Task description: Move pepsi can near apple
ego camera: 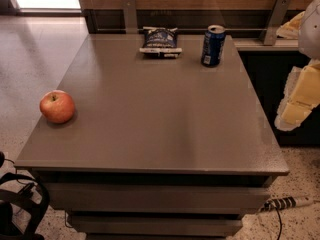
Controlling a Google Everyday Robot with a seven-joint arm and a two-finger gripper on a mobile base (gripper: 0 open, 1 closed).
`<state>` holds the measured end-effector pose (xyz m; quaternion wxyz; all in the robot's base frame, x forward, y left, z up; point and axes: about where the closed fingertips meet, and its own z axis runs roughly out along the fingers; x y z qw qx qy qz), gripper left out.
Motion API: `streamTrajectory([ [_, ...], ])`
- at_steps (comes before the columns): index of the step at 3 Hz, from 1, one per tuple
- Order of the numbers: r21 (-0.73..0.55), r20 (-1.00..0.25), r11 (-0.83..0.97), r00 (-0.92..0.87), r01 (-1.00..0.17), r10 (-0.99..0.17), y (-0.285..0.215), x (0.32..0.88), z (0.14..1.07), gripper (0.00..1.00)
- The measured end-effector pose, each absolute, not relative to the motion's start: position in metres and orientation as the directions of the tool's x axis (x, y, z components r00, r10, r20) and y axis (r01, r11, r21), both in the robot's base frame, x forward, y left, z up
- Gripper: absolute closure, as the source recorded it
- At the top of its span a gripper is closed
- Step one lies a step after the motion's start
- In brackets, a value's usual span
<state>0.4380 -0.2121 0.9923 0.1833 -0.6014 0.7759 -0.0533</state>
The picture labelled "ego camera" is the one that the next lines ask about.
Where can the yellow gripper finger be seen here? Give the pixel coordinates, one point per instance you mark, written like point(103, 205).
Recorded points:
point(290, 29)
point(301, 96)

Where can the blue pepsi can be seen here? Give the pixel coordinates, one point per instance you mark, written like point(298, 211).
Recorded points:
point(214, 38)

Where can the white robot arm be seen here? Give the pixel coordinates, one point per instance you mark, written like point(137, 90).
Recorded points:
point(309, 32)

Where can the red apple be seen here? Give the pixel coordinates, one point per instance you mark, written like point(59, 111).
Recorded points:
point(57, 106)

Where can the white power strip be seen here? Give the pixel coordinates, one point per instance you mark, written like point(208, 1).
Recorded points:
point(286, 203)

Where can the blue chip bag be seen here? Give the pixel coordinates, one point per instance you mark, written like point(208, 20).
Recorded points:
point(160, 42)

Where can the grey drawer cabinet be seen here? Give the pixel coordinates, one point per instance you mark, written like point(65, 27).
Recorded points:
point(157, 149)

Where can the black chair base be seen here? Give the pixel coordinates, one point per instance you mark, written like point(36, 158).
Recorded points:
point(8, 231)

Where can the right metal bracket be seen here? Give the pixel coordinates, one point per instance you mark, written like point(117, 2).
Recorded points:
point(268, 35)

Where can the metal bracket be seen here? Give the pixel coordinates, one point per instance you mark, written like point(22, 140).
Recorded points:
point(130, 16)
point(268, 35)

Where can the left metal bracket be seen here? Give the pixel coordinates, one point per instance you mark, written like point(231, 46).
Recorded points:
point(130, 16)

